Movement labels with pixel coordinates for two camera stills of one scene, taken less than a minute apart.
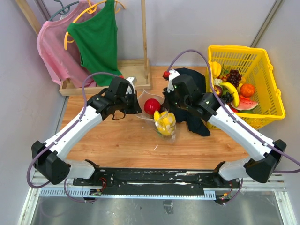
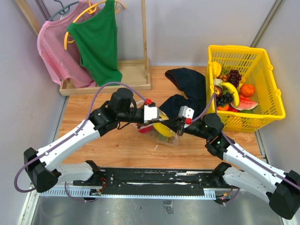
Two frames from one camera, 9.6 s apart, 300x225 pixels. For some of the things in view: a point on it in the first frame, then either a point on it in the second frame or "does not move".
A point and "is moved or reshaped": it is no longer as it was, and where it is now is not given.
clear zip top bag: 144,96 -> 156,131
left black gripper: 132,110 -> 153,122
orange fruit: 247,90 does not move
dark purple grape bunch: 234,78 does not move
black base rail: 160,182 does not move
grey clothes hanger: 63,12 does not move
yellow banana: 156,116 is moved or reshaped
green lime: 247,111 does not move
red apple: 151,105 -> 146,128
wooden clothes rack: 139,69 does not move
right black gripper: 167,103 -> 175,124
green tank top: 96,39 does not move
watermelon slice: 244,104 does not move
